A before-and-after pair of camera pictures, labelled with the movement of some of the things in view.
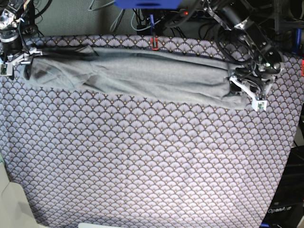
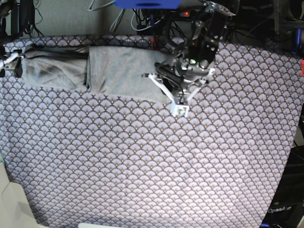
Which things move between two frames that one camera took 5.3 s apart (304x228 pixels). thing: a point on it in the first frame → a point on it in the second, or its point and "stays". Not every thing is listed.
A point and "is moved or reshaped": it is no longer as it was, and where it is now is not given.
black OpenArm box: x=287 y=207 stays
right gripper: x=253 y=82 → x=181 y=83
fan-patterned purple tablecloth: x=87 y=159 stays
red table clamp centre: x=156 y=40 stays
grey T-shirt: x=166 y=76 is moved or reshaped
